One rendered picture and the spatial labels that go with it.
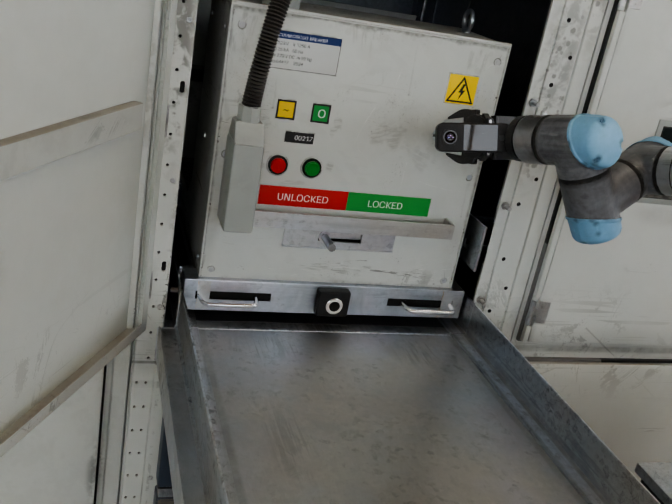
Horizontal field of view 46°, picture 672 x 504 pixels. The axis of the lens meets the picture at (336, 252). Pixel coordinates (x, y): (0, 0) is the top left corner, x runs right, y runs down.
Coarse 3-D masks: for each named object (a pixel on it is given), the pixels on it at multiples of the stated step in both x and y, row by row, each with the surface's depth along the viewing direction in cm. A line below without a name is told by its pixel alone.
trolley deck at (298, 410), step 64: (256, 384) 123; (320, 384) 126; (384, 384) 130; (448, 384) 134; (192, 448) 105; (256, 448) 108; (320, 448) 110; (384, 448) 113; (448, 448) 116; (512, 448) 119
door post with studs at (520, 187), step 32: (576, 0) 131; (544, 32) 132; (576, 32) 133; (544, 64) 135; (544, 96) 137; (512, 160) 140; (512, 192) 143; (512, 224) 145; (512, 256) 148; (480, 288) 150
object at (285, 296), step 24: (192, 288) 137; (216, 288) 138; (240, 288) 139; (264, 288) 141; (288, 288) 142; (312, 288) 143; (360, 288) 146; (384, 288) 147; (408, 288) 149; (432, 288) 151; (456, 288) 153; (288, 312) 144; (312, 312) 145; (360, 312) 148; (384, 312) 149; (408, 312) 151; (456, 312) 154
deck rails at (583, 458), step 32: (480, 320) 147; (192, 352) 117; (480, 352) 146; (512, 352) 136; (192, 384) 115; (512, 384) 135; (544, 384) 126; (192, 416) 112; (544, 416) 126; (576, 416) 118; (224, 448) 106; (544, 448) 120; (576, 448) 117; (608, 448) 111; (224, 480) 100; (576, 480) 113; (608, 480) 110
